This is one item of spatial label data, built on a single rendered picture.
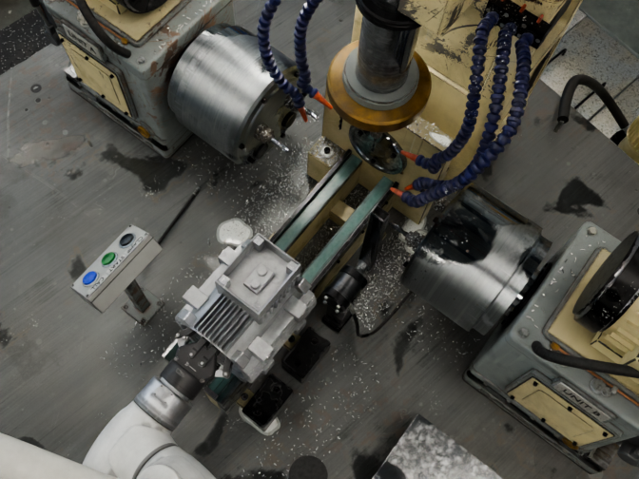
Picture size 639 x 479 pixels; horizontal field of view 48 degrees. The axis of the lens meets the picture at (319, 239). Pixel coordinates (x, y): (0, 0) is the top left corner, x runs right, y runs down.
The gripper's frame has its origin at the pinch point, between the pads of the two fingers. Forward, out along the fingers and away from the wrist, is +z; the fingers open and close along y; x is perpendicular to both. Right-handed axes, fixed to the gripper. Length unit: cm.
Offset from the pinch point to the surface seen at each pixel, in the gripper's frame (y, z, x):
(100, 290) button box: 23.1, -15.3, 0.4
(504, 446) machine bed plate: -57, 12, 31
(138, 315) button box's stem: 23.5, -15.0, 27.7
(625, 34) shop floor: -23, 193, 131
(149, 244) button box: 22.6, -2.9, 2.6
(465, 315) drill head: -33.4, 23.4, 4.6
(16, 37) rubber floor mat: 165, 36, 114
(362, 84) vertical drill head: 3.0, 37.9, -22.6
